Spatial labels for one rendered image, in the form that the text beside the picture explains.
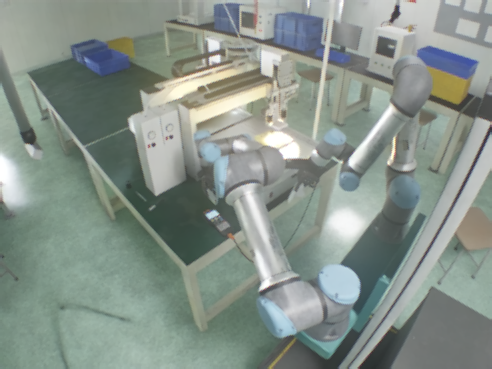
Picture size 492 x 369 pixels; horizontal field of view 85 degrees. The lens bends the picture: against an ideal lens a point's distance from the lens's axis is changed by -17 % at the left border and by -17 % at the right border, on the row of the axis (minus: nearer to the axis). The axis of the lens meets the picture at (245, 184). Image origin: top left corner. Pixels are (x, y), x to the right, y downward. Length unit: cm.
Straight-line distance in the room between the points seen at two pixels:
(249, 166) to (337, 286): 41
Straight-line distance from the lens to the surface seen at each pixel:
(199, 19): 623
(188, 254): 153
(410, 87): 100
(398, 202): 118
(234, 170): 90
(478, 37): 526
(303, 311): 79
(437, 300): 147
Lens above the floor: 193
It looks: 39 degrees down
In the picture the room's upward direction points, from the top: straight up
